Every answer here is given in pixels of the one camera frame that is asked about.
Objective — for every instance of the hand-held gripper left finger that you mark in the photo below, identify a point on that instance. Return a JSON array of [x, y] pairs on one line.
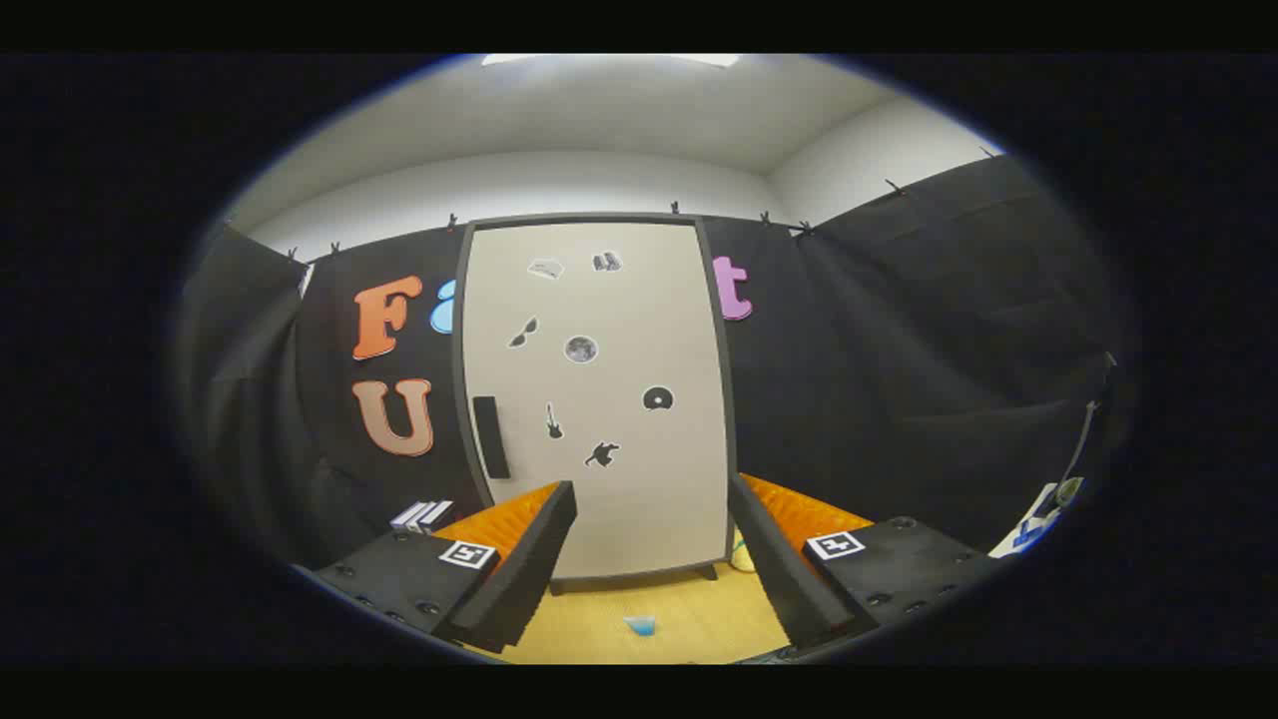
[[529, 559]]

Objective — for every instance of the blue item on side table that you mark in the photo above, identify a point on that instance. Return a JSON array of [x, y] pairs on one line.
[[1034, 529]]

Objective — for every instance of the grey cabinet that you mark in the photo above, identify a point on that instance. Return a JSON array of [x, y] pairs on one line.
[[460, 379]]

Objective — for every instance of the ceiling light panel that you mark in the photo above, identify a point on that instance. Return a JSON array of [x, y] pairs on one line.
[[609, 60]]

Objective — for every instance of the white side table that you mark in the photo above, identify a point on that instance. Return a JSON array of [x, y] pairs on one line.
[[1028, 519]]

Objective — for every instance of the dark blue book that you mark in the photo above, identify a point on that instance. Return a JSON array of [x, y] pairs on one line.
[[435, 513]]

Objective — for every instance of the grey stand pole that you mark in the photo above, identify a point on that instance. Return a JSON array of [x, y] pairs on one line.
[[1084, 439]]

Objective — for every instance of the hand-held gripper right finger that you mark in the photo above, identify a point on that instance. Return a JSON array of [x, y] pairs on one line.
[[774, 569]]

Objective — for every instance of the yellow plush toy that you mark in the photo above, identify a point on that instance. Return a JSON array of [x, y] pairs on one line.
[[741, 557]]

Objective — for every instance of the clear glass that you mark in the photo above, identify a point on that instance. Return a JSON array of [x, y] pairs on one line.
[[1069, 489]]

